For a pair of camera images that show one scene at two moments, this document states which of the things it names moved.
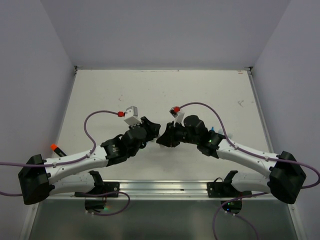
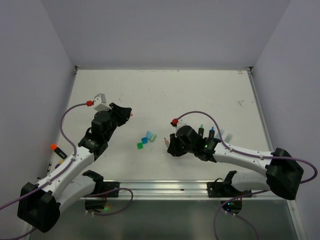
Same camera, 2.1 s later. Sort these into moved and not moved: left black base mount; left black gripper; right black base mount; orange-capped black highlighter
Moved: left black gripper
Not moved: orange-capped black highlighter; left black base mount; right black base mount
